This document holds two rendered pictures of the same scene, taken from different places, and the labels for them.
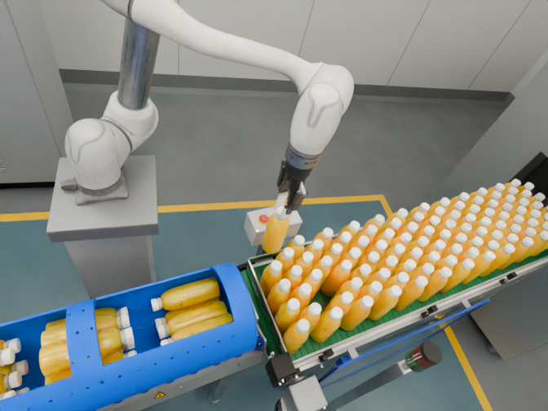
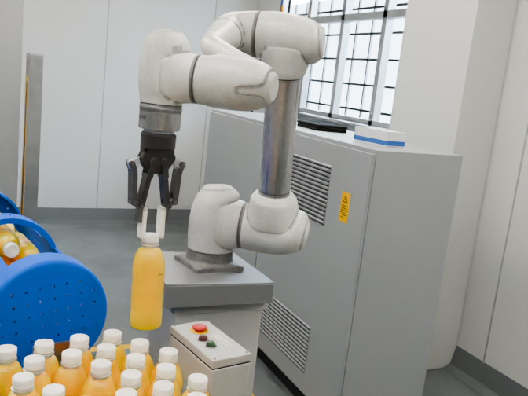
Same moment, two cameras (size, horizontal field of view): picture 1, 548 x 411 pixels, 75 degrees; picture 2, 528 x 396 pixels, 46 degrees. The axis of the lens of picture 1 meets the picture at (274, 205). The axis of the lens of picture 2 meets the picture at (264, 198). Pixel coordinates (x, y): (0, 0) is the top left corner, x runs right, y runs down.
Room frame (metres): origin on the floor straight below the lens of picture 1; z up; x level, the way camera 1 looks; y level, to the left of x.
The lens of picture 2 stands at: (0.99, -1.35, 1.69)
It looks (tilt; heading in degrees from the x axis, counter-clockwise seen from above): 11 degrees down; 91
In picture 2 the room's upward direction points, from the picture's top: 6 degrees clockwise
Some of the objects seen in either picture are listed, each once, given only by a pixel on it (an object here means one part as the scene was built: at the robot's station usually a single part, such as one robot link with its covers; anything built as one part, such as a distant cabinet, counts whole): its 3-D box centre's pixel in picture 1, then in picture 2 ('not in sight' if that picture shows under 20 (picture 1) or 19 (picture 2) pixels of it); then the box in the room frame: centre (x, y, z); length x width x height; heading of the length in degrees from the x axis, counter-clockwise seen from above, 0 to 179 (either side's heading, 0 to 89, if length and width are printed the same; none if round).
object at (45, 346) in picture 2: (293, 305); (44, 348); (0.54, -0.16, 1.10); 0.04 x 0.04 x 0.02
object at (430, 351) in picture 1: (417, 359); not in sight; (0.46, -0.56, 1.18); 0.06 x 0.06 x 0.16
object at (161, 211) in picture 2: (280, 200); (160, 221); (0.73, -0.02, 1.36); 0.03 x 0.01 x 0.07; 127
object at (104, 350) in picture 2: (296, 271); (105, 353); (0.66, -0.15, 1.10); 0.04 x 0.04 x 0.02
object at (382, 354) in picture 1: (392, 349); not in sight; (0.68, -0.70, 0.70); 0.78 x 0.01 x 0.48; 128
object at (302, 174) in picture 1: (296, 170); (157, 152); (0.71, -0.03, 1.52); 0.08 x 0.07 x 0.09; 37
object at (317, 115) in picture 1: (317, 115); (170, 67); (0.73, -0.03, 1.70); 0.13 x 0.11 x 0.16; 171
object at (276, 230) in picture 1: (276, 231); (148, 284); (0.72, -0.03, 1.22); 0.07 x 0.07 x 0.19
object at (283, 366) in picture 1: (279, 368); not in sight; (0.38, -0.19, 0.95); 0.10 x 0.07 x 0.10; 38
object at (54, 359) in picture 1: (86, 348); (2, 240); (0.21, 0.34, 1.16); 0.19 x 0.07 x 0.07; 128
